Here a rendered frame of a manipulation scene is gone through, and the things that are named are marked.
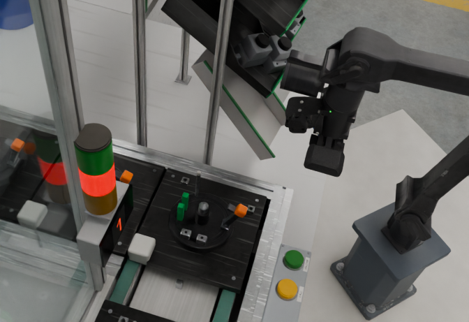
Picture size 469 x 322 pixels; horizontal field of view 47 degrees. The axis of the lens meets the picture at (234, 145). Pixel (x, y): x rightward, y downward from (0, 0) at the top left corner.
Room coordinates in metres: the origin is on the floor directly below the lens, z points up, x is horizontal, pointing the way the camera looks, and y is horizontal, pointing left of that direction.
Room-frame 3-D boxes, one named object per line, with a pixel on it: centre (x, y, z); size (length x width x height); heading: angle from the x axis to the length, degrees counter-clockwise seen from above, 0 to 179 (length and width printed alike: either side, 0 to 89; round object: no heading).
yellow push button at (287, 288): (0.51, -0.16, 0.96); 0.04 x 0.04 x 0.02
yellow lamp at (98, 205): (0.45, 0.19, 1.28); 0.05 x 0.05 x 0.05
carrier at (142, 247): (0.62, 0.04, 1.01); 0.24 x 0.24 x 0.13; 82
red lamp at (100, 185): (0.45, 0.19, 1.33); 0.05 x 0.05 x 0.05
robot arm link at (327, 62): (0.65, -0.12, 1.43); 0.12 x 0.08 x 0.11; 83
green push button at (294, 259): (0.58, -0.17, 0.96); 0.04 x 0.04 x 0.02
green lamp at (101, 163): (0.45, 0.19, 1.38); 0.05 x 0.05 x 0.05
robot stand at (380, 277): (0.62, -0.37, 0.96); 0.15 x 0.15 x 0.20; 38
